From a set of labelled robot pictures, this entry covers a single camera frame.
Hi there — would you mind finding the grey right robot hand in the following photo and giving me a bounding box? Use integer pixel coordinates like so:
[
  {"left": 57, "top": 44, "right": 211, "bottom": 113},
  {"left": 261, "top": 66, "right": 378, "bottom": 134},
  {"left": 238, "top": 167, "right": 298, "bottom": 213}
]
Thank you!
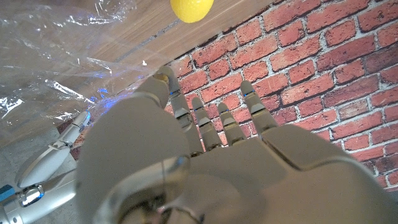
[{"left": 0, "top": 110, "right": 91, "bottom": 224}]

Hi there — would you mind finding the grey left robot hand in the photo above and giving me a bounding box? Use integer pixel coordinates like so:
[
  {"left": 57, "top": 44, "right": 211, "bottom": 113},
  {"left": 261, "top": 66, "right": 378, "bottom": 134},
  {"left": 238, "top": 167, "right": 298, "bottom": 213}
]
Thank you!
[{"left": 75, "top": 65, "right": 398, "bottom": 224}]

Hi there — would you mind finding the clear plastic wrap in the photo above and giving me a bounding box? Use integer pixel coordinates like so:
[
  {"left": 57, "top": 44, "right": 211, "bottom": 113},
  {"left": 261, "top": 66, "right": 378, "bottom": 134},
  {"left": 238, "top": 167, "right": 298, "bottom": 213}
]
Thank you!
[{"left": 0, "top": 0, "right": 175, "bottom": 147}]

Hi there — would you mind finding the red brick print backdrop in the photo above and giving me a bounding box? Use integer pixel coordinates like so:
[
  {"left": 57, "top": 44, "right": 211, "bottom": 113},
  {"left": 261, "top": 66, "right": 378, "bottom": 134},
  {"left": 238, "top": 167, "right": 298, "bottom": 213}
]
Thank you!
[{"left": 57, "top": 0, "right": 398, "bottom": 192}]

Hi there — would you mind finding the yellow lemon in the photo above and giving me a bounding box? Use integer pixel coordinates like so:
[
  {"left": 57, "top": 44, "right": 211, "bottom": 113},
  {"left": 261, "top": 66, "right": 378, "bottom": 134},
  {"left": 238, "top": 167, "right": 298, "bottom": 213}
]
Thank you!
[{"left": 170, "top": 0, "right": 215, "bottom": 24}]

